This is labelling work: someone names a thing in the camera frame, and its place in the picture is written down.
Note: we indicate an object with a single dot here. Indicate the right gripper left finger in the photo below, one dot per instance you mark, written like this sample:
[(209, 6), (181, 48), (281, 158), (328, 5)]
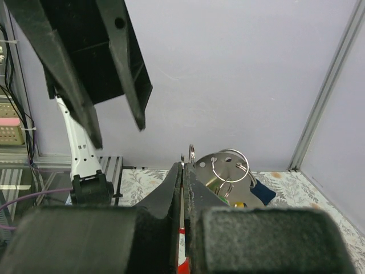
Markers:
[(143, 238)]

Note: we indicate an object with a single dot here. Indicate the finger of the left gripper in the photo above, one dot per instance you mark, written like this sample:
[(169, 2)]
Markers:
[(97, 41), (54, 57)]

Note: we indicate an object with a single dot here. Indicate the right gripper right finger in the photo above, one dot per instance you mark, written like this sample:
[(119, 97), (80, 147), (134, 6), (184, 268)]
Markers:
[(301, 240)]

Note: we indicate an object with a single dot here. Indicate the red handled metal keyring holder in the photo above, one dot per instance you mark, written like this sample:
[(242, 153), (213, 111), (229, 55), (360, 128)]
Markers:
[(228, 177)]

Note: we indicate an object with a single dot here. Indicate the green key tag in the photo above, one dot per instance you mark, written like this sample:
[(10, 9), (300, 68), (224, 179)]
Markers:
[(224, 200)]

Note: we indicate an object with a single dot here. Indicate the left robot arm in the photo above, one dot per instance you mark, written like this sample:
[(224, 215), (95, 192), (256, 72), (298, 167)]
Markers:
[(89, 183)]

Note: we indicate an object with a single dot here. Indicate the dark blue folded cloth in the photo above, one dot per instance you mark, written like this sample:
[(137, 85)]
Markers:
[(262, 192)]

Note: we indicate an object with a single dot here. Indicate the perforated yellow basket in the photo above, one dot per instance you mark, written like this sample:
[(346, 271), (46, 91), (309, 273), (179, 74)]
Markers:
[(11, 132)]

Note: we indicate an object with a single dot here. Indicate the left aluminium corner post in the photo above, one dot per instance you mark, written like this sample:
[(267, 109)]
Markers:
[(348, 37)]

